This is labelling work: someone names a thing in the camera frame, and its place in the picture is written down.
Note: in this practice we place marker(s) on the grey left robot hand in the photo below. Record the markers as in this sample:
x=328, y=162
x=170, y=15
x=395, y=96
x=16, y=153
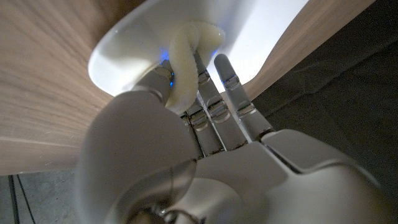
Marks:
x=217, y=180

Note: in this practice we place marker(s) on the yellow sponge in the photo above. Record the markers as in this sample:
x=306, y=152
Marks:
x=183, y=71

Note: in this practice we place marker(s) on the white square plate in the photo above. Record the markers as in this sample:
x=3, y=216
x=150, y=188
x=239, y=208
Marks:
x=136, y=43

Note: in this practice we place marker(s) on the black backdrop curtain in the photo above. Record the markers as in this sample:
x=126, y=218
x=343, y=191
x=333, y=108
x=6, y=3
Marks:
x=342, y=93

